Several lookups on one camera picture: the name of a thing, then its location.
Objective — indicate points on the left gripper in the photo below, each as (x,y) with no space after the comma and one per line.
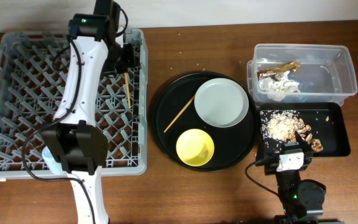
(128,66)

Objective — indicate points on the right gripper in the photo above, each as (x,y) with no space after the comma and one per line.
(270,167)

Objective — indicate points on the food scraps and nut shells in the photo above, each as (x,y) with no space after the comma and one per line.
(281,127)

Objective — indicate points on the white paper napkin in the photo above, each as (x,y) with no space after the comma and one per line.
(278,86)

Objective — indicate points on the gold snack wrapper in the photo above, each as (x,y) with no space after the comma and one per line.
(294,66)

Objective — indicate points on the grey round plate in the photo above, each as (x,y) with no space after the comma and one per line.
(221,102)

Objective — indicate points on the yellow bowl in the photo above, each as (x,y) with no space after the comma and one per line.
(195,147)

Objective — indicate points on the light blue cup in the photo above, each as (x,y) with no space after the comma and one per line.
(54,166)

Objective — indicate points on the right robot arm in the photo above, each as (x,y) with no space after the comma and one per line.
(302,200)

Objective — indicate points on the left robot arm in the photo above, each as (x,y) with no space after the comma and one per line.
(72,138)

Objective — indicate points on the clear plastic waste bin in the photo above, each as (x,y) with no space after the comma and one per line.
(326,73)

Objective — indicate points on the grey plastic dishwasher rack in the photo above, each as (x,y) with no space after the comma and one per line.
(31,91)

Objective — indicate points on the black rectangular tray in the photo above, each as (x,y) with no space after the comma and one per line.
(326,121)

